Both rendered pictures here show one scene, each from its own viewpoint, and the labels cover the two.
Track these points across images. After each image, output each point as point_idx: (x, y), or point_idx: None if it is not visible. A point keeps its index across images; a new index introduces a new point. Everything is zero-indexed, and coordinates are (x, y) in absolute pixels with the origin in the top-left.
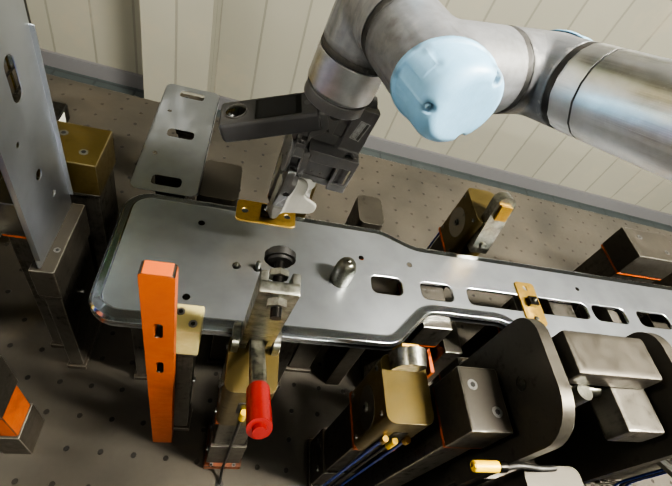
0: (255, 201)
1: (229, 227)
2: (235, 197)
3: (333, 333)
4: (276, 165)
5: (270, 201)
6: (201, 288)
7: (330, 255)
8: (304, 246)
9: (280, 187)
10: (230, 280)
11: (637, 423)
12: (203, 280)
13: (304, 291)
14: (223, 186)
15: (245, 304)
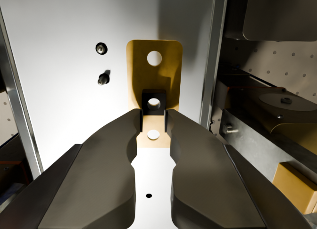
0: (297, 57)
1: (172, 31)
2: (249, 35)
3: (34, 166)
4: (226, 153)
5: (119, 126)
6: None
7: (145, 165)
8: (154, 137)
9: (22, 217)
10: (73, 42)
11: None
12: None
13: (84, 136)
14: (274, 12)
15: (41, 66)
